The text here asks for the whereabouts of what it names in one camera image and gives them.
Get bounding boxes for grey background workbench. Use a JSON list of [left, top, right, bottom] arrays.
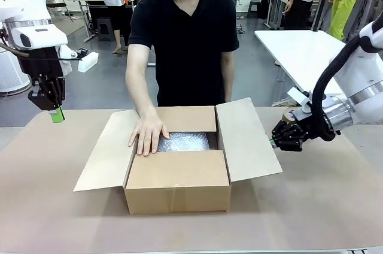
[[265, 0, 288, 30]]

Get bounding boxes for person's left forearm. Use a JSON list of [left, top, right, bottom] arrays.
[[223, 68, 235, 104]]

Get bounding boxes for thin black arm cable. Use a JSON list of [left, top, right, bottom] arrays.
[[0, 43, 29, 58]]

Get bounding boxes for dark plastic stool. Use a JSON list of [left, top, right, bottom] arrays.
[[96, 17, 116, 41]]

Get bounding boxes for white cylindrical air purifier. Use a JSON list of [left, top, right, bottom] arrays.
[[0, 47, 32, 93]]

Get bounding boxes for person in lime green trousers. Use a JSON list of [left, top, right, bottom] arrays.
[[328, 0, 372, 42]]

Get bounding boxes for white rounded side table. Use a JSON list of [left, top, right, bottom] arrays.
[[254, 29, 348, 108]]

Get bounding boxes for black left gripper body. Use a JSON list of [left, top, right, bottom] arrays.
[[18, 47, 65, 80]]

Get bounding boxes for brown cardboard box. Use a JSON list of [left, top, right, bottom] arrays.
[[73, 97, 284, 215]]

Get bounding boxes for black braided cable sleeve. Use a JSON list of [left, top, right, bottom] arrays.
[[311, 37, 369, 143]]

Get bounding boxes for person's right hand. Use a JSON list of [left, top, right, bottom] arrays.
[[128, 113, 171, 156]]

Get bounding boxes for small grey stool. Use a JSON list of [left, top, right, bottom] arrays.
[[247, 0, 261, 19]]

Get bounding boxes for bubble wrap bundle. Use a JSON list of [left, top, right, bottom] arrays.
[[157, 131, 210, 153]]

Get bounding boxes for crumpled brown paper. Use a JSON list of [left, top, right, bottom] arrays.
[[271, 98, 297, 108]]

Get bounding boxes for person in black polo shirt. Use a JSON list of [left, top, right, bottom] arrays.
[[125, 0, 240, 108]]

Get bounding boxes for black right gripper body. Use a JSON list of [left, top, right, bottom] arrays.
[[294, 111, 333, 144]]

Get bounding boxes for person's right forearm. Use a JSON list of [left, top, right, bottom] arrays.
[[125, 65, 159, 117]]

